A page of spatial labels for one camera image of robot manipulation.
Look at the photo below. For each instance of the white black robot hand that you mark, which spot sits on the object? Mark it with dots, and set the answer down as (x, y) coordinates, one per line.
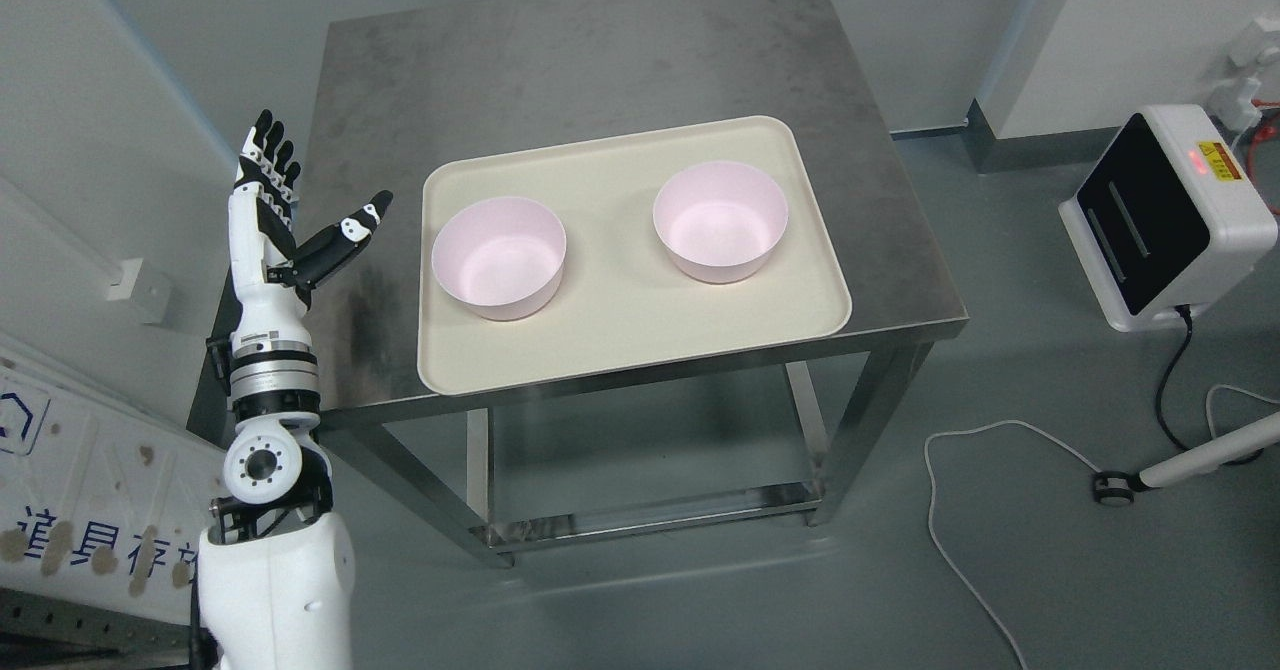
(274, 276)

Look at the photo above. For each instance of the pink bowl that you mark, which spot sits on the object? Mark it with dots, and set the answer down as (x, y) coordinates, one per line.
(503, 259)
(720, 221)

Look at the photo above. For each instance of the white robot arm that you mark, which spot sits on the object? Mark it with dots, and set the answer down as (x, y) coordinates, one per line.
(275, 572)

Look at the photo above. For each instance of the stainless steel table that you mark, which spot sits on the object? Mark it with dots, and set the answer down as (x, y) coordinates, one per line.
(402, 94)

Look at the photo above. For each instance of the white printed sign board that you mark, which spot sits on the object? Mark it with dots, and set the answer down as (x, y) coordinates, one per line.
(99, 505)

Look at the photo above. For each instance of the cream plastic tray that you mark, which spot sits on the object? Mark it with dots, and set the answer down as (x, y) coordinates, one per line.
(622, 303)

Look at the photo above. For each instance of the white stand leg with caster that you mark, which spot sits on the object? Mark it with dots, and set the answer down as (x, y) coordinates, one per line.
(1118, 489)

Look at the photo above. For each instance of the white black box device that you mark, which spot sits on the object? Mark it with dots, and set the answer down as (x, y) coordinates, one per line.
(1167, 222)

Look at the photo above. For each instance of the white wall socket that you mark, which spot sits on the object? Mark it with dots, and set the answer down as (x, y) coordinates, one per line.
(143, 289)

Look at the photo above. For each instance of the white wall power outlet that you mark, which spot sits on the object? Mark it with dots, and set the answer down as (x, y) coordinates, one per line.
(1254, 50)

